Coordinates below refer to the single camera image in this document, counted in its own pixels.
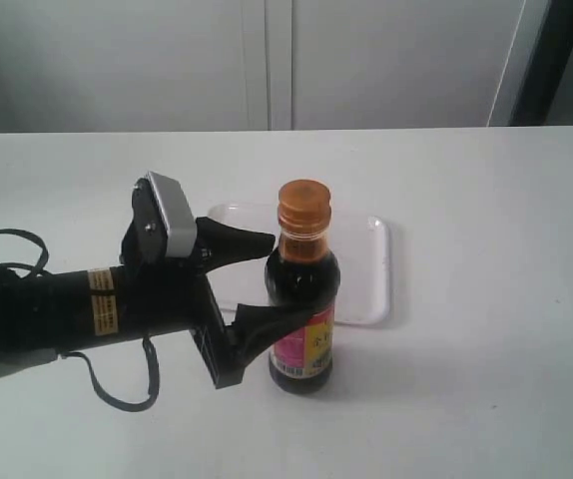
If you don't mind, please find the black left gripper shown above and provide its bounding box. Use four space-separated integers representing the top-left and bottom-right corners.
120 175 314 389

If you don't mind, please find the dark soy sauce bottle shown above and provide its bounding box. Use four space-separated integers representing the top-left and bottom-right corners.
265 180 340 395

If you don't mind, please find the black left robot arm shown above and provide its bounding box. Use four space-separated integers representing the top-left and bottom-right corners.
0 172 313 412

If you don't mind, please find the white rectangular plastic tray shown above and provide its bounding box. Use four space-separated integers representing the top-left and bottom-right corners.
208 204 392 326

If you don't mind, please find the white cabinet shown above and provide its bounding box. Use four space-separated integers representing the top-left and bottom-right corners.
0 1 548 133

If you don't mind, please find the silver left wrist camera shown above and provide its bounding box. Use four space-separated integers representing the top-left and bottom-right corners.
146 171 198 258

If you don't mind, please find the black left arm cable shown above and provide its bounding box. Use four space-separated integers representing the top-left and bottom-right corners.
0 228 162 413

